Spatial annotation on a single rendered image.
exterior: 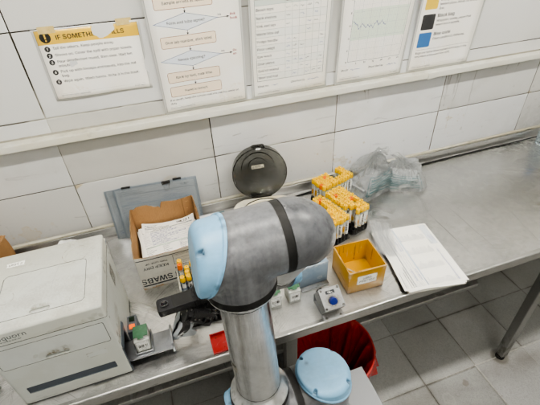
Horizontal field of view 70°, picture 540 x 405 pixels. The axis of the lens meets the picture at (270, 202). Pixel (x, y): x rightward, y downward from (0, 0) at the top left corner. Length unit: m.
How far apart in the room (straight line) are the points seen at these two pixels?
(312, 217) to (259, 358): 0.27
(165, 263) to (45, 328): 0.44
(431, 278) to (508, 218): 0.52
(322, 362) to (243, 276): 0.39
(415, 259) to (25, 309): 1.19
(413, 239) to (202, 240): 1.13
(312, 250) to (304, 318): 0.72
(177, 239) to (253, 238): 0.97
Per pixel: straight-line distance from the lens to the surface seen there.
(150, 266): 1.36
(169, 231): 1.53
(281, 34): 1.44
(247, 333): 0.66
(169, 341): 1.23
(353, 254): 1.41
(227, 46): 1.39
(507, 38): 2.07
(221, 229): 0.54
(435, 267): 1.48
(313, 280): 1.34
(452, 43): 1.85
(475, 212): 1.80
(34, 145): 1.46
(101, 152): 1.50
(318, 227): 0.57
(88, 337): 1.11
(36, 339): 1.11
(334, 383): 0.86
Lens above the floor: 1.91
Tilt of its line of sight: 37 degrees down
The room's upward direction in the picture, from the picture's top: 3 degrees counter-clockwise
